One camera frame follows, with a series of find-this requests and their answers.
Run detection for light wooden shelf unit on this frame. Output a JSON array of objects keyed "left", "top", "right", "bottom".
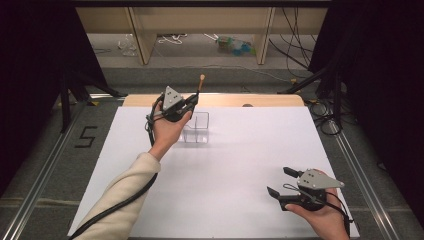
[{"left": 75, "top": 6, "right": 330, "bottom": 66}]

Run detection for person's left hand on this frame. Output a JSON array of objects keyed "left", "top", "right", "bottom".
[{"left": 147, "top": 99, "right": 194, "bottom": 162}]

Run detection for white table cover sheet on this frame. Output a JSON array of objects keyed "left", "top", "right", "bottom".
[{"left": 67, "top": 105, "right": 361, "bottom": 240}]

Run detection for white cord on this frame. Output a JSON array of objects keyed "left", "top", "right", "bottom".
[{"left": 156, "top": 33, "right": 188, "bottom": 46}]

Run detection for clear plastic organizer box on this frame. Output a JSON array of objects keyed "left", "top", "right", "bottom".
[{"left": 177, "top": 111, "right": 211, "bottom": 145}]

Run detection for dark curtain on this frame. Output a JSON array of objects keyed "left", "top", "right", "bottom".
[
  {"left": 0, "top": 0, "right": 108, "bottom": 198},
  {"left": 307, "top": 0, "right": 424, "bottom": 228}
]

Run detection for black metal stand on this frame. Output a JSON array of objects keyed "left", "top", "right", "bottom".
[
  {"left": 59, "top": 68, "right": 127, "bottom": 134},
  {"left": 277, "top": 65, "right": 345, "bottom": 125}
]

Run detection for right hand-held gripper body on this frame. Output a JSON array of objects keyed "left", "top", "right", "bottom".
[{"left": 277, "top": 167, "right": 346, "bottom": 212}]

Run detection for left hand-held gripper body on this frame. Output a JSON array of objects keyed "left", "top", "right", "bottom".
[{"left": 153, "top": 85, "right": 194, "bottom": 123}]

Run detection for metal floor rail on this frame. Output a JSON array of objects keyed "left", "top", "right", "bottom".
[
  {"left": 0, "top": 99, "right": 88, "bottom": 240},
  {"left": 327, "top": 119, "right": 424, "bottom": 240}
]

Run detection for clear plastic bag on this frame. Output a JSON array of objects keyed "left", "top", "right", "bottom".
[{"left": 117, "top": 33, "right": 138, "bottom": 58}]

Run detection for black stick with tan tip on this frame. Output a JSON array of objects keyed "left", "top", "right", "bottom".
[{"left": 195, "top": 73, "right": 206, "bottom": 101}]

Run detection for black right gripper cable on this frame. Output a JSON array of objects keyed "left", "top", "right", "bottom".
[{"left": 281, "top": 182, "right": 355, "bottom": 238}]

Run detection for hanging black cables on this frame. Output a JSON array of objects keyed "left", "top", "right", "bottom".
[{"left": 268, "top": 7, "right": 318, "bottom": 80}]

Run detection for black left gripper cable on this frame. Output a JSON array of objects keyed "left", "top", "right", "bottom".
[{"left": 67, "top": 93, "right": 168, "bottom": 240}]

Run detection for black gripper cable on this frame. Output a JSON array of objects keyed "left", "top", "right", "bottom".
[
  {"left": 281, "top": 182, "right": 355, "bottom": 238},
  {"left": 67, "top": 93, "right": 168, "bottom": 240}
]

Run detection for person's right hand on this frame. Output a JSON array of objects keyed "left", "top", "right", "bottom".
[{"left": 283, "top": 168, "right": 351, "bottom": 240}]

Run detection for coiled black floor cables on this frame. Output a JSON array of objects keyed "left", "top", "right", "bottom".
[{"left": 307, "top": 98, "right": 344, "bottom": 137}]

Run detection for colourful plastic packet bag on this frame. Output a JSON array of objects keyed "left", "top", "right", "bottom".
[{"left": 215, "top": 34, "right": 258, "bottom": 58}]

